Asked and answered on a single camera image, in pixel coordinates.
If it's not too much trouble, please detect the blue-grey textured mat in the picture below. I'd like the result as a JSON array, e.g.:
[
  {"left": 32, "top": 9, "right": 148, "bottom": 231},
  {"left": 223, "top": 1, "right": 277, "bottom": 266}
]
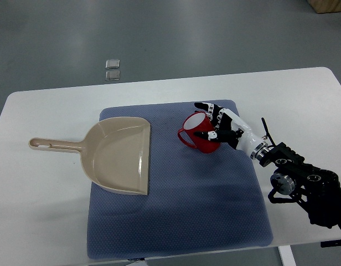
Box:
[{"left": 87, "top": 102, "right": 273, "bottom": 259}]

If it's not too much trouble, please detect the upper metal floor plate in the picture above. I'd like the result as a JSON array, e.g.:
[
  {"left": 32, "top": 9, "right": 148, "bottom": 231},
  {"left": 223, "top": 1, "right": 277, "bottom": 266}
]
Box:
[{"left": 105, "top": 59, "right": 120, "bottom": 69}]

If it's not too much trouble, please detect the white table leg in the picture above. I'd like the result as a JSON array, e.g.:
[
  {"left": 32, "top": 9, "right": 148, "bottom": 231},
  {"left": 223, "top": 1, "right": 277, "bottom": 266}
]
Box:
[{"left": 278, "top": 245, "right": 296, "bottom": 266}]

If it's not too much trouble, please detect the red cup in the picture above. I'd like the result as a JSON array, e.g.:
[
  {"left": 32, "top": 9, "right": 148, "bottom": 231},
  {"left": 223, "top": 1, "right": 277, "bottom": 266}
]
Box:
[{"left": 177, "top": 111, "right": 220, "bottom": 154}]

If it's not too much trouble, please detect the wooden box corner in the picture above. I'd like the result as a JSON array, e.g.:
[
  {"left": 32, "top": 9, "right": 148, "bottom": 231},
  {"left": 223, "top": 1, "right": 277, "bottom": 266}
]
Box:
[{"left": 307, "top": 0, "right": 341, "bottom": 14}]

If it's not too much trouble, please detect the beige plastic dustpan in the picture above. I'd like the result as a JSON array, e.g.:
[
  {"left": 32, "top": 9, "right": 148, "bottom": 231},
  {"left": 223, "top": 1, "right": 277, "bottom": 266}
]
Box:
[{"left": 29, "top": 116, "right": 151, "bottom": 195}]

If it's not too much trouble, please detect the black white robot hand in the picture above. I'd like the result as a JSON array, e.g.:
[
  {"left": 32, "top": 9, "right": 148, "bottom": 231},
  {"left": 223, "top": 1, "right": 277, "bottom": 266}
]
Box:
[{"left": 194, "top": 102, "right": 269, "bottom": 160}]

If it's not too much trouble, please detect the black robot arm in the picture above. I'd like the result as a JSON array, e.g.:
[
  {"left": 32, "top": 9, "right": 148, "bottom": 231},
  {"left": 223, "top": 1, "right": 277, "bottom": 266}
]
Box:
[{"left": 257, "top": 118, "right": 341, "bottom": 230}]

